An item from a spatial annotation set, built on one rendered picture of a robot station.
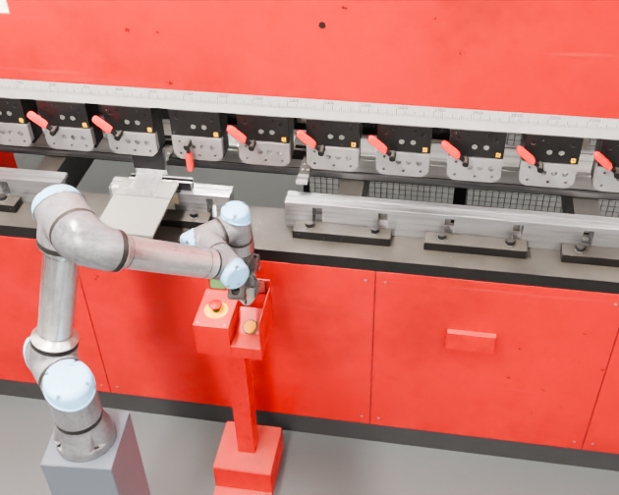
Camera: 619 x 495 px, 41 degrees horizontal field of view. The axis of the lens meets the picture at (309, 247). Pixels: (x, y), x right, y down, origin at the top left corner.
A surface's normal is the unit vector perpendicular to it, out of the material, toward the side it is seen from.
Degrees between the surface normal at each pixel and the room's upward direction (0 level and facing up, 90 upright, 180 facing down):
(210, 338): 90
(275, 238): 0
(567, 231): 90
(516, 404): 90
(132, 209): 0
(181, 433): 0
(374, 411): 90
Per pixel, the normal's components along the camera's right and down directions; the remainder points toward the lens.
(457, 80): -0.17, 0.64
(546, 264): -0.02, -0.76
